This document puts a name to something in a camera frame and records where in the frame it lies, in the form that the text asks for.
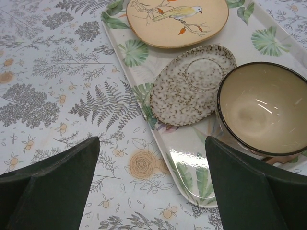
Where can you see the yellow bird plate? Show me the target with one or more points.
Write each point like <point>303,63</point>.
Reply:
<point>176,23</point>

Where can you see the floral tablecloth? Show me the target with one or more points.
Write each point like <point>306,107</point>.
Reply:
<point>61,83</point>

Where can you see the speckled saucer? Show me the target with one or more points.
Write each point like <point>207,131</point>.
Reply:
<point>185,90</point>

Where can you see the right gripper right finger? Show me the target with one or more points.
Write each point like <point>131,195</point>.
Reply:
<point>253,195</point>

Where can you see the cream bowl dark rim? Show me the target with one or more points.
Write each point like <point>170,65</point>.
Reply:
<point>263,107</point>

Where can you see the floral serving tray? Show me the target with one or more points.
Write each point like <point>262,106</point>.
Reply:
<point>250,34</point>

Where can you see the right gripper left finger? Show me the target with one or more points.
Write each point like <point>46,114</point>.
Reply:
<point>50,194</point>

